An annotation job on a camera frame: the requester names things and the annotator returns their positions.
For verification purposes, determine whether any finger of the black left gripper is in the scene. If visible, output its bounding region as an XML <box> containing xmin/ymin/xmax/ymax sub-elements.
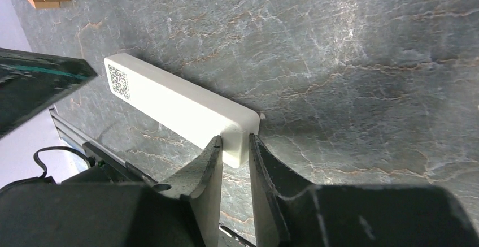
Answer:
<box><xmin>1</xmin><ymin>48</ymin><xmax>97</xmax><ymax>137</ymax></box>

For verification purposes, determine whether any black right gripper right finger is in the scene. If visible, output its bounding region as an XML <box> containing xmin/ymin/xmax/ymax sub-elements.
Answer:
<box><xmin>249</xmin><ymin>134</ymin><xmax>478</xmax><ymax>246</ymax></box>

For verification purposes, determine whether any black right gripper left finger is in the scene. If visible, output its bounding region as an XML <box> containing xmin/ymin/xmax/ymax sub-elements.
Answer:
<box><xmin>1</xmin><ymin>136</ymin><xmax>223</xmax><ymax>246</ymax></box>

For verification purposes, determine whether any white remote control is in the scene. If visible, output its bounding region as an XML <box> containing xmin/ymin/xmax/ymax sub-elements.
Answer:
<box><xmin>104</xmin><ymin>53</ymin><xmax>260</xmax><ymax>168</ymax></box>

